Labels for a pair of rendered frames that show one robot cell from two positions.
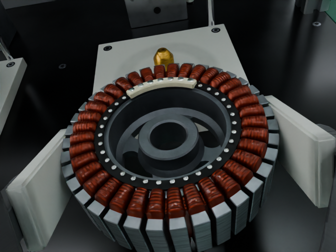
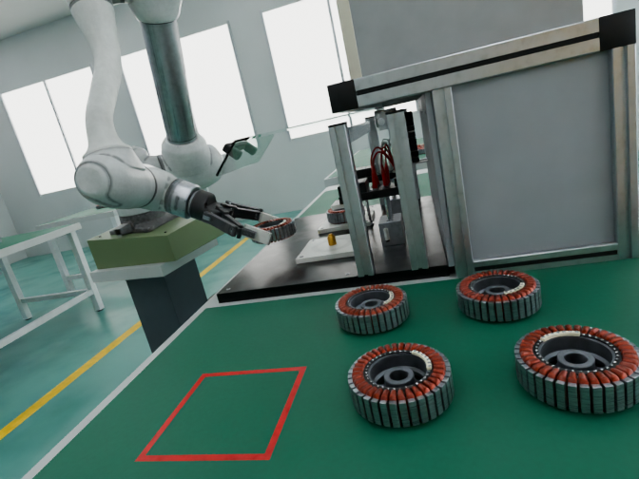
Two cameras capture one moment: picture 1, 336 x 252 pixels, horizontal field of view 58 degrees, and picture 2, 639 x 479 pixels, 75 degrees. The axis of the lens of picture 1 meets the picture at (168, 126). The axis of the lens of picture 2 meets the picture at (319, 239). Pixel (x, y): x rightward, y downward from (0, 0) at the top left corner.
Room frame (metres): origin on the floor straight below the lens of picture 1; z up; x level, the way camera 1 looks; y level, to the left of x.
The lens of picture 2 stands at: (0.42, -0.95, 1.05)
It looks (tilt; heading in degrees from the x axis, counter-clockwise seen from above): 15 degrees down; 102
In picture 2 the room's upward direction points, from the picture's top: 13 degrees counter-clockwise
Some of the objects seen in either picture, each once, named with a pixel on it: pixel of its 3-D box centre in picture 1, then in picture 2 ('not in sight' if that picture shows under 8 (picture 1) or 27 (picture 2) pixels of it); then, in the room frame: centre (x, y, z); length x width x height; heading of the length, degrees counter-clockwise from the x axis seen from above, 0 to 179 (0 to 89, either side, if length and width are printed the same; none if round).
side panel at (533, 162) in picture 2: not in sight; (533, 173); (0.64, -0.23, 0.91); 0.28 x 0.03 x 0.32; 177
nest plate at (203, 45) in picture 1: (166, 77); (333, 246); (0.25, -0.01, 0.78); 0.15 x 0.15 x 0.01; 87
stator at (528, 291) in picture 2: not in sight; (497, 294); (0.54, -0.36, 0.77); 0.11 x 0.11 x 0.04
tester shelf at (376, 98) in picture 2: not in sight; (449, 80); (0.57, 0.09, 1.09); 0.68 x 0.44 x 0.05; 87
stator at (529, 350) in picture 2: not in sight; (575, 364); (0.57, -0.55, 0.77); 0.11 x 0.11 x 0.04
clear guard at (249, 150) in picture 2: not in sight; (306, 139); (0.25, -0.07, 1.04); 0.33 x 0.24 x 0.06; 177
